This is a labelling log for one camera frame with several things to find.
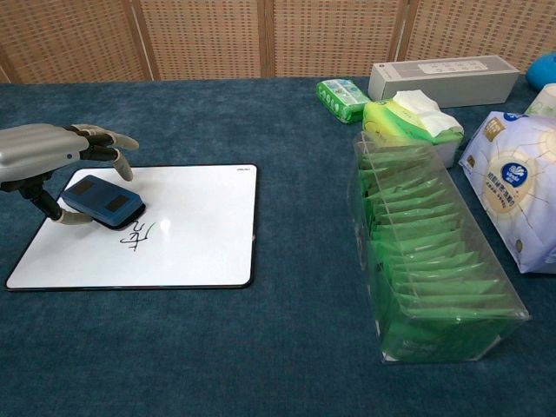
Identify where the green pocket tissue pack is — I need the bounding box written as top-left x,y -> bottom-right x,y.
315,78 -> 371,125

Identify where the lavender white tissue pack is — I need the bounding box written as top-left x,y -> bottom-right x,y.
458,109 -> 556,275

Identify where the white dry-erase board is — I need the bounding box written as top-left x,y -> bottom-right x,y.
4,163 -> 258,292

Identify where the clear box of green sachets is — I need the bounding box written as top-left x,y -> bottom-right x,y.
349,129 -> 532,365

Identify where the grey power strip box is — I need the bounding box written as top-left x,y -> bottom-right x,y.
367,55 -> 521,109

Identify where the dark teal tablecloth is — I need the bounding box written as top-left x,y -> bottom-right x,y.
0,74 -> 556,417

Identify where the blue whiteboard eraser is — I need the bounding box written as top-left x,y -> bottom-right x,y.
59,175 -> 147,230

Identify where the rattan wooden folding screen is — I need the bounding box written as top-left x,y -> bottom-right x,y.
0,0 -> 556,84

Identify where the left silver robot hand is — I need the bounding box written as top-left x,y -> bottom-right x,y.
0,123 -> 140,227

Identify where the blue detergent bottle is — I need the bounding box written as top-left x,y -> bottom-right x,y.
525,52 -> 556,92

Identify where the yellow-green open tissue pack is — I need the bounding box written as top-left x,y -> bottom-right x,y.
361,89 -> 465,169

